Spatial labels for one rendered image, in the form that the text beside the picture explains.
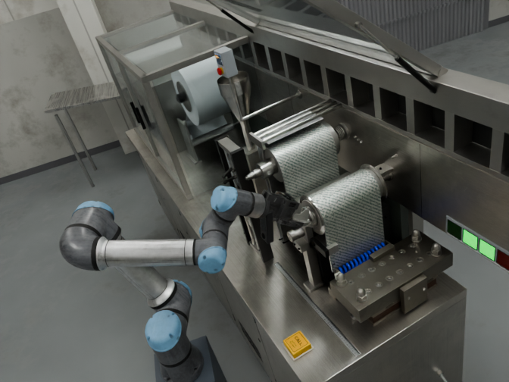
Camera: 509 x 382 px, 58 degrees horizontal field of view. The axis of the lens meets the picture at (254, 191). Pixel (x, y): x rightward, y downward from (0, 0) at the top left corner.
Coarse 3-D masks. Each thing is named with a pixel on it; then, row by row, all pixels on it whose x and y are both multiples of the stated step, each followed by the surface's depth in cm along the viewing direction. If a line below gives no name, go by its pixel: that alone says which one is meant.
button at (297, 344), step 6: (294, 336) 155; (300, 336) 154; (288, 342) 153; (294, 342) 153; (300, 342) 152; (306, 342) 152; (288, 348) 152; (294, 348) 151; (300, 348) 150; (306, 348) 151; (294, 354) 149; (300, 354) 151
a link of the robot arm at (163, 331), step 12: (168, 312) 148; (180, 312) 152; (156, 324) 146; (168, 324) 145; (180, 324) 146; (156, 336) 143; (168, 336) 142; (180, 336) 146; (156, 348) 143; (168, 348) 143; (180, 348) 146; (168, 360) 146; (180, 360) 148
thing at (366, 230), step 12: (360, 216) 155; (372, 216) 158; (336, 228) 152; (348, 228) 155; (360, 228) 158; (372, 228) 161; (336, 240) 155; (348, 240) 158; (360, 240) 161; (372, 240) 164; (384, 240) 167; (336, 252) 158; (348, 252) 161; (360, 252) 164; (336, 264) 160
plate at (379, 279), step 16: (432, 240) 162; (384, 256) 161; (400, 256) 159; (416, 256) 157; (432, 256) 156; (448, 256) 155; (352, 272) 158; (368, 272) 156; (384, 272) 155; (400, 272) 154; (416, 272) 152; (432, 272) 154; (336, 288) 154; (352, 288) 152; (368, 288) 151; (384, 288) 149; (352, 304) 147; (368, 304) 146; (384, 304) 149
